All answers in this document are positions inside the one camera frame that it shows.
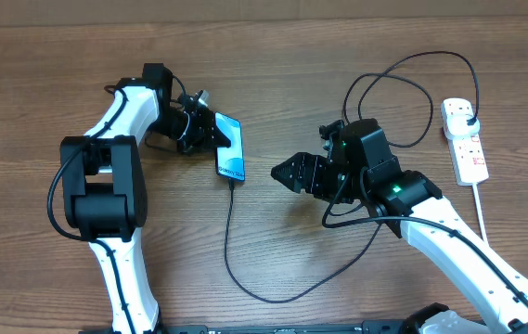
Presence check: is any Galaxy S24 smartphone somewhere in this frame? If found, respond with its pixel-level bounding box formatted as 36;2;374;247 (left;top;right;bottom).
215;113;245;182

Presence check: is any black USB charging cable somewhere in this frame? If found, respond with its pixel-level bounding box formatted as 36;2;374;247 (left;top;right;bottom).
223;50;482;305

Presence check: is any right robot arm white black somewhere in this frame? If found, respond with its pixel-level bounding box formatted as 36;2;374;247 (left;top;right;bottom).
271;119;528;333

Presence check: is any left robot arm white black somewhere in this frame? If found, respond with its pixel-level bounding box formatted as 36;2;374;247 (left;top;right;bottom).
46;63;244;333

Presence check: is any white charger plug adapter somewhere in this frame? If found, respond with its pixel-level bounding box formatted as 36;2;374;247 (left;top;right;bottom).
444;114;481;140

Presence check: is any white power strip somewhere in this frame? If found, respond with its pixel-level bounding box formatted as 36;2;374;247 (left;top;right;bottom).
441;97;489;186

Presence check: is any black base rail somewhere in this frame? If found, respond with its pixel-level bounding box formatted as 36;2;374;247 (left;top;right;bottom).
163;319;404;334

